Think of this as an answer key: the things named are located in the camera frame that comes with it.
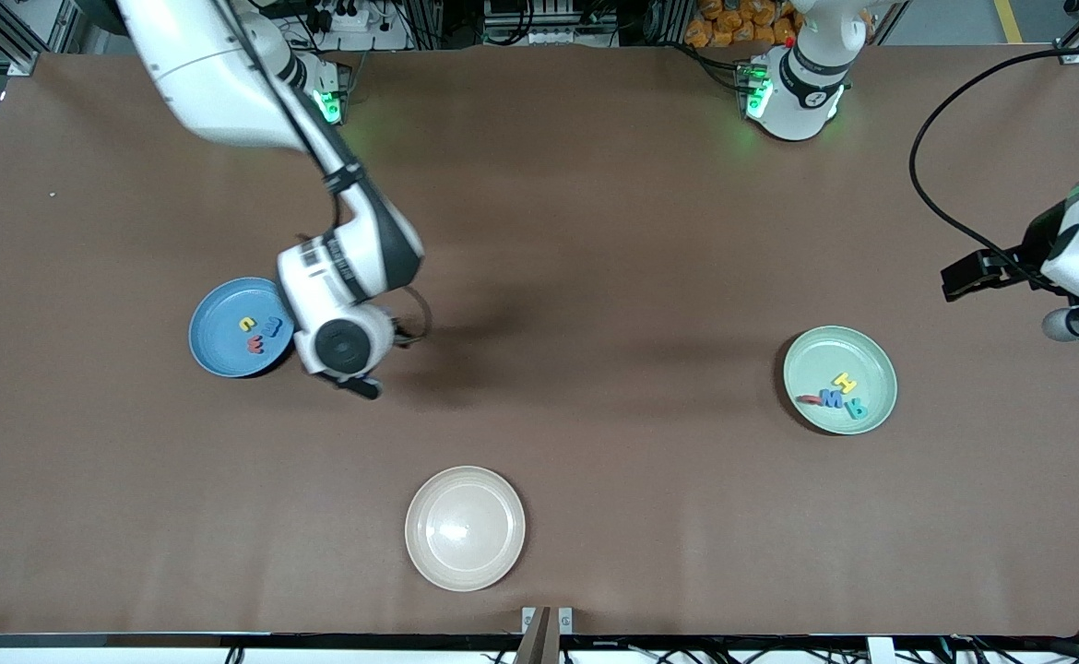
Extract blue plate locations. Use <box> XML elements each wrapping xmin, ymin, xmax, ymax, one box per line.
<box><xmin>188</xmin><ymin>277</ymin><xmax>298</xmax><ymax>379</ymax></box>

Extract green plate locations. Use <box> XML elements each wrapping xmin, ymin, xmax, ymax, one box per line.
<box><xmin>782</xmin><ymin>325</ymin><xmax>899</xmax><ymax>436</ymax></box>

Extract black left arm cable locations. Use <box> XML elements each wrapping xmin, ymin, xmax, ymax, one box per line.
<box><xmin>908</xmin><ymin>44</ymin><xmax>1079</xmax><ymax>282</ymax></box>

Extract beige plate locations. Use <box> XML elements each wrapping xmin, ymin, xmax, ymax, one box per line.
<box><xmin>404</xmin><ymin>465</ymin><xmax>528</xmax><ymax>593</ymax></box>

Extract brown wooden post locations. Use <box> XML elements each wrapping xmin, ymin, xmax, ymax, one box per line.
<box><xmin>514</xmin><ymin>606</ymin><xmax>562</xmax><ymax>664</ymax></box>

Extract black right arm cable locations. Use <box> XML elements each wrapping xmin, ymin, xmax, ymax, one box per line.
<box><xmin>217</xmin><ymin>0</ymin><xmax>433</xmax><ymax>344</ymax></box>

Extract orange bag pile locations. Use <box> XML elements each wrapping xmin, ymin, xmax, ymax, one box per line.
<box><xmin>685</xmin><ymin>0</ymin><xmax>803</xmax><ymax>49</ymax></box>

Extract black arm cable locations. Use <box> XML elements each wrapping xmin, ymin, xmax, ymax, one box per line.
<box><xmin>908</xmin><ymin>44</ymin><xmax>1079</xmax><ymax>282</ymax></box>
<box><xmin>217</xmin><ymin>0</ymin><xmax>433</xmax><ymax>344</ymax></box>

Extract dark equipment rack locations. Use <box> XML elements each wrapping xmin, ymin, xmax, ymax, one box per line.
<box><xmin>480</xmin><ymin>0</ymin><xmax>688</xmax><ymax>47</ymax></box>

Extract metal table edge bracket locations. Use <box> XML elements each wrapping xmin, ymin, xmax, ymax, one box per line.
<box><xmin>521</xmin><ymin>606</ymin><xmax>575</xmax><ymax>637</ymax></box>

